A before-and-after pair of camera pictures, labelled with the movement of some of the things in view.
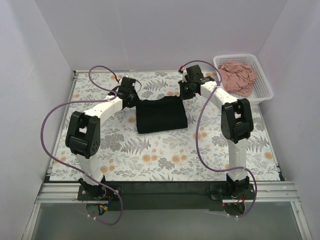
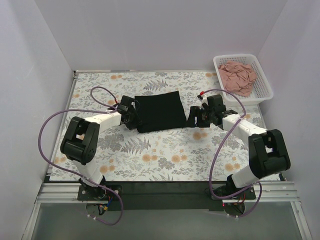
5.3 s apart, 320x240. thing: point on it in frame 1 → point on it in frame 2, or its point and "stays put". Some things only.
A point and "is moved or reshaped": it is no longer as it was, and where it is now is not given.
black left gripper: [135, 100] → [132, 115]
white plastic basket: [242, 78] stays put
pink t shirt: [237, 77] stays put
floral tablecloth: [202, 153] stays put
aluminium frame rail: [265, 193] stays put
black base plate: [165, 195] stays put
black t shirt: [165, 113] is moved or reshaped
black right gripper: [183, 91] → [197, 117]
